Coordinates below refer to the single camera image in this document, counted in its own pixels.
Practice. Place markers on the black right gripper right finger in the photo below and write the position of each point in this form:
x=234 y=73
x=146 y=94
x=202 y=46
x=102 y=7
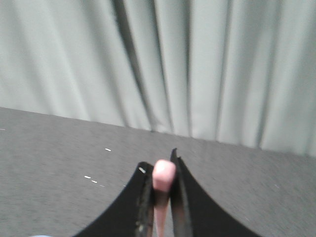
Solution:
x=195 y=213

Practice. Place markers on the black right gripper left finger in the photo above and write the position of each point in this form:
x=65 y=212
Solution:
x=132 y=212

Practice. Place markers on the pink chopstick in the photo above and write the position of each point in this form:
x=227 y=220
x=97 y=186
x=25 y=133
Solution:
x=163 y=177

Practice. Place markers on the pale green curtain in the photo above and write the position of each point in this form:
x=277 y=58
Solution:
x=241 y=72

